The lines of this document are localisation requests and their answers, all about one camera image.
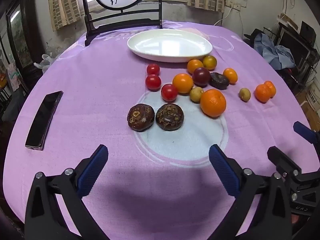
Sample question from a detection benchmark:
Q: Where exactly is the orange tomato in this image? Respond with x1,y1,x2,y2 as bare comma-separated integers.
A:
187,59,204,74
172,73,194,94

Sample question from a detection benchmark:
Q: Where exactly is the black smartphone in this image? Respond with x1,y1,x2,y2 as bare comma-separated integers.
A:
25,91,64,151

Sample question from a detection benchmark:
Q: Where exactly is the cardboard box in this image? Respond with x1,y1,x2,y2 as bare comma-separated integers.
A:
299,90,320,132

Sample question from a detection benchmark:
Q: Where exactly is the large orange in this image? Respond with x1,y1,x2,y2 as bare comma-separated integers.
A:
200,89,227,118

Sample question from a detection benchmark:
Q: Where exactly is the white wall socket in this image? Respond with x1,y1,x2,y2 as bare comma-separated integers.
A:
224,0,242,11

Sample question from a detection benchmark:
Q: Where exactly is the white bucket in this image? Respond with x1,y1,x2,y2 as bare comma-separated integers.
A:
306,85,320,109

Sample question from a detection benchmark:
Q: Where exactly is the dark wooden cabinet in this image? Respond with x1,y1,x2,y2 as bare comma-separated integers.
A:
5,0,45,88

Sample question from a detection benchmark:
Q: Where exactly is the dark cloth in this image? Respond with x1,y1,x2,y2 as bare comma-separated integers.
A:
244,29,263,48

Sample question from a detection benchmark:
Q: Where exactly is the black box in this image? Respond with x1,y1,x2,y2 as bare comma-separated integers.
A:
300,21,317,47

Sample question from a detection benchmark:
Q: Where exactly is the black metal rack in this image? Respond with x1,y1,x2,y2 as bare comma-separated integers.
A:
275,21,320,93

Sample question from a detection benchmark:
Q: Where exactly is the brown water chestnut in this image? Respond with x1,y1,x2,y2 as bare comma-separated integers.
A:
155,103,184,131
209,72,230,90
127,103,155,132

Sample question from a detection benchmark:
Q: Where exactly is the small orange kumquat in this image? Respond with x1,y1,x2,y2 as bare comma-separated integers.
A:
223,68,238,84

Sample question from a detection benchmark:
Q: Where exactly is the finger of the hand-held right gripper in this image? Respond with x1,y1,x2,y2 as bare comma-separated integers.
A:
267,146,302,178
293,121,320,145

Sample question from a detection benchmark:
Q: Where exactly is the tan longan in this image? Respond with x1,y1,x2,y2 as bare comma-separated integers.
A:
238,88,251,102
189,87,204,103

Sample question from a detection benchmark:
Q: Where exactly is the white oval plate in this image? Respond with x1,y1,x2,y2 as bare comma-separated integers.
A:
127,29,213,63

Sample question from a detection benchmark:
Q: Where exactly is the purple printed tablecloth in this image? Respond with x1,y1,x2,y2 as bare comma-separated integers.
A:
2,20,320,240

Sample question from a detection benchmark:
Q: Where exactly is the yellow green tomato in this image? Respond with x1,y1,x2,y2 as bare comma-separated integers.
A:
202,55,217,70

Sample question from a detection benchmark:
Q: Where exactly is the flat cardboard piece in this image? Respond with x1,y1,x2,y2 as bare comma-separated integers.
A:
278,12,299,30

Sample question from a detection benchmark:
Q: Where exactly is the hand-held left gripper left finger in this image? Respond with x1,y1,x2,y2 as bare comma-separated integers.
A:
24,144,109,240

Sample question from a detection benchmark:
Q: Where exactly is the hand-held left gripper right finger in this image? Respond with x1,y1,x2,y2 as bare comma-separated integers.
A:
209,144,293,240

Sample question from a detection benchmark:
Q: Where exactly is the red cherry tomato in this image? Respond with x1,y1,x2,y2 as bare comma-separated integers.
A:
145,74,162,91
146,63,160,76
161,84,178,102

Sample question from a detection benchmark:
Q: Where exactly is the white cable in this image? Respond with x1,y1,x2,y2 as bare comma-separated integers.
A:
214,6,233,27

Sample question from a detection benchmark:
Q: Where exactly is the white plastic bag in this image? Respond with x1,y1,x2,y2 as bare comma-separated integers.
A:
34,53,58,75

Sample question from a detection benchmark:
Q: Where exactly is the blue cloth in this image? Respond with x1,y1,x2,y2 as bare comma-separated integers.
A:
254,33,297,70

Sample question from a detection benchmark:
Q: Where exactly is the dark purple tomato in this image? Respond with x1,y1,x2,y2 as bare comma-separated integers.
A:
192,67,211,87

